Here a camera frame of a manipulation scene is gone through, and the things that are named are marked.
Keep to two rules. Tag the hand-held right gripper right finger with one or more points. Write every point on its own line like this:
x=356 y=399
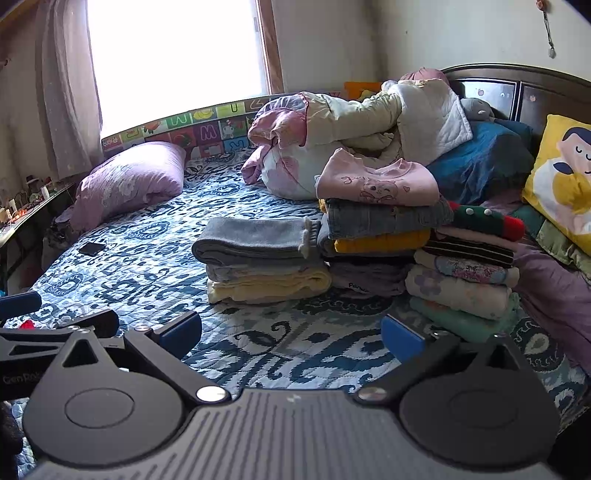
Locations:
x=401 y=339

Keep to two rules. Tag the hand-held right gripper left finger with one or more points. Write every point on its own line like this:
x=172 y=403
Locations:
x=180 y=330

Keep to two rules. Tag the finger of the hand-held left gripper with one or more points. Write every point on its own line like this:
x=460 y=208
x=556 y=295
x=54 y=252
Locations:
x=21 y=304
x=101 y=323

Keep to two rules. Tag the red heart-shaped plush pillow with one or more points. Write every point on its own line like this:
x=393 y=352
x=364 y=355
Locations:
x=27 y=324

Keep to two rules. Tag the dark cloth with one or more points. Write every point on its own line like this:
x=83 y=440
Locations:
x=9 y=438

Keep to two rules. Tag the folded mint green garment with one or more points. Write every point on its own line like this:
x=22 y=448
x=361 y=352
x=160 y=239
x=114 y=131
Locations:
x=461 y=323

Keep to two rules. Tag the blue patterned bedspread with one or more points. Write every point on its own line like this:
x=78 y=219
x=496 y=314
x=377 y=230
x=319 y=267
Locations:
x=152 y=272

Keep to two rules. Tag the folded white flower fleece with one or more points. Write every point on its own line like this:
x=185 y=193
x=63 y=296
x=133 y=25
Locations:
x=452 y=293

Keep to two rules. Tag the folded purple garment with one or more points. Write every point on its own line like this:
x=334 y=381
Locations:
x=369 y=277

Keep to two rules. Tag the grey cloth bundle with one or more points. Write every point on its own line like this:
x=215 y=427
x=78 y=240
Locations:
x=57 y=244

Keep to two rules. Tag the black phone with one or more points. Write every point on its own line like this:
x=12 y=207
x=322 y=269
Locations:
x=92 y=249

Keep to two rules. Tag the dark desk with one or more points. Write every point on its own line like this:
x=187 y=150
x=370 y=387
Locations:
x=23 y=226

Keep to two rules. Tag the folded blue floral garment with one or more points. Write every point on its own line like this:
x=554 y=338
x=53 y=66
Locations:
x=466 y=271

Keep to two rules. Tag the folded light grey garment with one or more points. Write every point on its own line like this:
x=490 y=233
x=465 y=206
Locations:
x=258 y=271

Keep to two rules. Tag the folded yellow knit sweater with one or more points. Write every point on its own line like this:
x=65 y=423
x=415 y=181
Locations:
x=378 y=242

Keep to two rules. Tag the folded black striped garment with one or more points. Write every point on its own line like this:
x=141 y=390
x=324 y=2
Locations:
x=471 y=254

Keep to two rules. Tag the row of small trinkets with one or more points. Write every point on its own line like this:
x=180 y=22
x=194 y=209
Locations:
x=34 y=194

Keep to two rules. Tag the folded denim garment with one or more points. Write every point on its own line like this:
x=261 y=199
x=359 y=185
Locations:
x=383 y=219

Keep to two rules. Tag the folded red green knit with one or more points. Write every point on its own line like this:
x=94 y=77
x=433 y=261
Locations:
x=485 y=221

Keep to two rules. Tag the purple floral pillow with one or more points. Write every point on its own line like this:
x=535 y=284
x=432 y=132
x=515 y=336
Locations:
x=129 y=180

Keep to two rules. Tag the purple blanket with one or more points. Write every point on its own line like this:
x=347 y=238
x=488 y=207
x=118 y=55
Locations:
x=554 y=300

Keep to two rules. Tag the folded pink printed shirt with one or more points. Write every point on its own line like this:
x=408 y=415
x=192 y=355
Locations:
x=369 y=177

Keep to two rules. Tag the green quilted pillow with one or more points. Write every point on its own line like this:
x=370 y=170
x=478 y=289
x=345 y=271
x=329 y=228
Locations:
x=554 y=240

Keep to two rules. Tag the blue pillow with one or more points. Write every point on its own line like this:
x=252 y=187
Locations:
x=480 y=157

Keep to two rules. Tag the colourful alphabet foam mat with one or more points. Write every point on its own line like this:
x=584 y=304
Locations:
x=207 y=131

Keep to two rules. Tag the yellow cartoon pillow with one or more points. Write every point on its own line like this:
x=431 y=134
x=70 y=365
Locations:
x=554 y=184

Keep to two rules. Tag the pale pink curtain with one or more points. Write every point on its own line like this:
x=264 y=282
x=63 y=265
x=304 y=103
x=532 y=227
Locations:
x=69 y=92

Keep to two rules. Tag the white pink bundled comforter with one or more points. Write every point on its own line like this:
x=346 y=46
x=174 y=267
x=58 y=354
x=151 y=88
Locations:
x=351 y=120

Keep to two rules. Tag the grey plush toy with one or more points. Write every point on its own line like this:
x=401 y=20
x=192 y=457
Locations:
x=475 y=108

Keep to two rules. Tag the orange cloth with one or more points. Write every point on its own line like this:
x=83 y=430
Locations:
x=358 y=88

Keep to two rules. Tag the mauve cloth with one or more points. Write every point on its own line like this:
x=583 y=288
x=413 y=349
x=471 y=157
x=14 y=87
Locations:
x=425 y=75

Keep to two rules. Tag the bright window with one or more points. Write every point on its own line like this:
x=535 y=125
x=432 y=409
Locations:
x=175 y=55

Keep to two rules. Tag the dark wooden headboard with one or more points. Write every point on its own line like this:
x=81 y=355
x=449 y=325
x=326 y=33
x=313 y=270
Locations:
x=545 y=99

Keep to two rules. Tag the hanging wall ornament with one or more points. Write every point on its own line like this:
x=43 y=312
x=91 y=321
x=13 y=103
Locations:
x=547 y=27

